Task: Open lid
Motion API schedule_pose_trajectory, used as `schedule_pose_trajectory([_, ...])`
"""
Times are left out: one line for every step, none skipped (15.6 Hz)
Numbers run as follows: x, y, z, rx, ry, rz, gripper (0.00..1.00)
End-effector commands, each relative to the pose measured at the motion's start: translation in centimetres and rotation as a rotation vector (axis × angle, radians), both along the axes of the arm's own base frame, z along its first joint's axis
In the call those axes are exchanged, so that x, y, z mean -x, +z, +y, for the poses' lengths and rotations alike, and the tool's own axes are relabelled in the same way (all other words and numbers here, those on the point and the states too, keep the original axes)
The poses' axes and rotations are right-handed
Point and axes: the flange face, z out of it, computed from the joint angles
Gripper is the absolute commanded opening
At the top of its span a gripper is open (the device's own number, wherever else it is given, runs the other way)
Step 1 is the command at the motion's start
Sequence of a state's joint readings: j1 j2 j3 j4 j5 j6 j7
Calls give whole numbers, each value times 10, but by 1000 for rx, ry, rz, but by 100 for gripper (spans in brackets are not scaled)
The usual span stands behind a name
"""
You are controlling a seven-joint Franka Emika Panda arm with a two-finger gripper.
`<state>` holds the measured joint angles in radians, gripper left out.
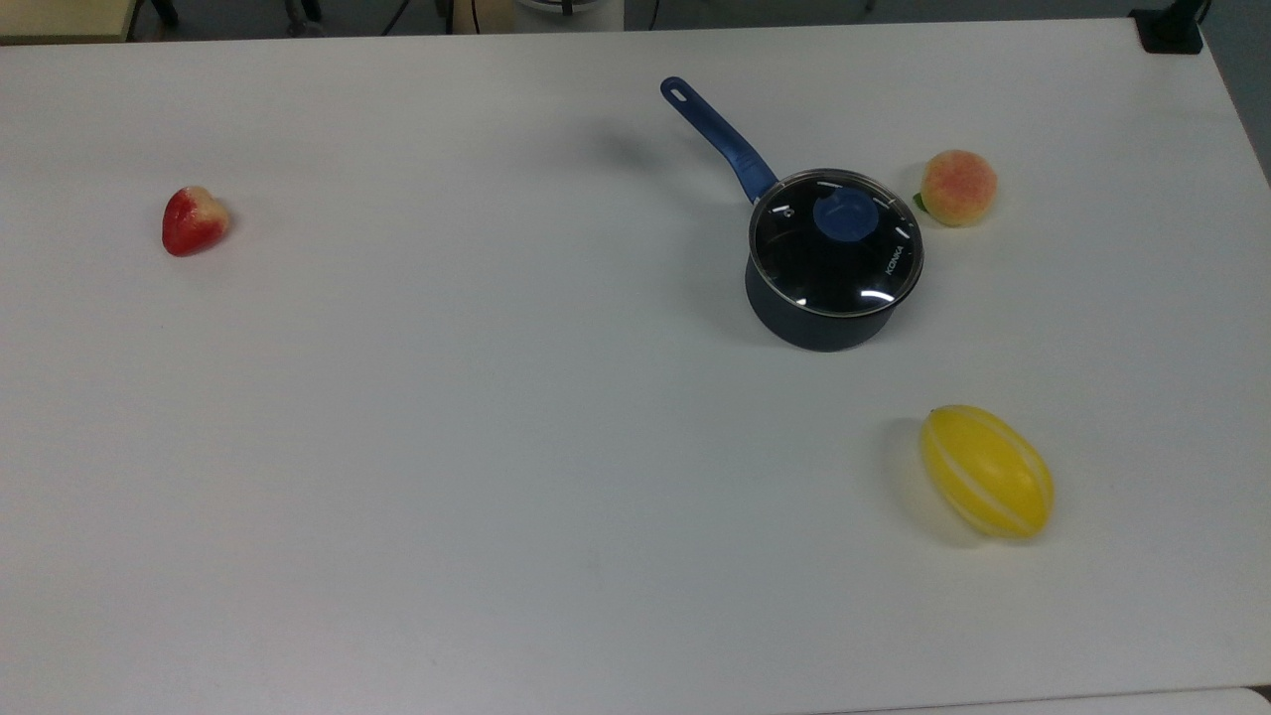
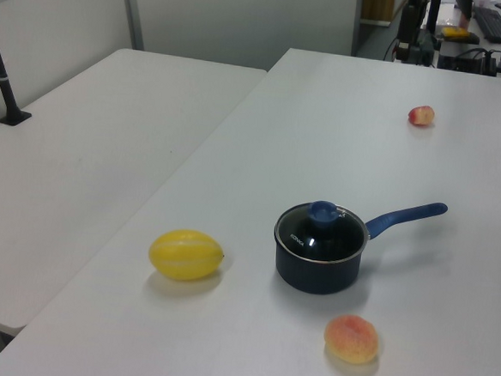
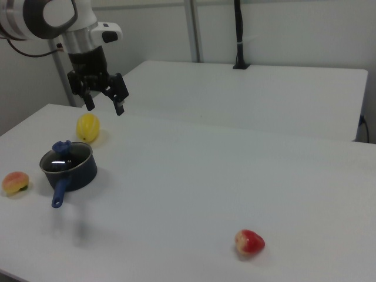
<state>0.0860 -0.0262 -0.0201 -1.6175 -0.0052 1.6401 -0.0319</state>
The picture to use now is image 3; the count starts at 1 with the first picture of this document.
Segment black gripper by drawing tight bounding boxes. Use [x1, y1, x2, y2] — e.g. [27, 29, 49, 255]
[66, 46, 130, 116]

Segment glass lid with blue knob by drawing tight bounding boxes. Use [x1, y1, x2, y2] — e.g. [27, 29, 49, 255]
[39, 140, 93, 174]

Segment yellow striped melon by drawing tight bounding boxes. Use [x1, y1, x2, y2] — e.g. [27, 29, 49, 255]
[76, 113, 101, 144]

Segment dark blue saucepan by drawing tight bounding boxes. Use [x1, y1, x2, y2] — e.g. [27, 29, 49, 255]
[39, 142, 98, 209]

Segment orange yellow peach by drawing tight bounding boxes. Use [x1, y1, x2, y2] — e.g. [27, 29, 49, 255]
[2, 172, 30, 196]

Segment white side table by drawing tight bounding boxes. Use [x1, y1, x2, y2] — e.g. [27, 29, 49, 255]
[95, 60, 370, 143]

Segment grey metal frame post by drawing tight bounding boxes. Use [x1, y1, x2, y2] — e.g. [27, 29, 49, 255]
[48, 40, 78, 108]

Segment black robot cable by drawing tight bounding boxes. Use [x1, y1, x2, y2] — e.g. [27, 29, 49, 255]
[5, 37, 61, 59]

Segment grey metal partition post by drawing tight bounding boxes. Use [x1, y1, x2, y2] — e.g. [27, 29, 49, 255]
[184, 0, 204, 63]

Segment black camera stand pole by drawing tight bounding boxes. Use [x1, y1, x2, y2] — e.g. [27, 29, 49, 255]
[232, 0, 251, 71]

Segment blue cable at table edge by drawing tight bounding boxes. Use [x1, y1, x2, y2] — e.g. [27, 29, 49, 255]
[359, 115, 371, 143]

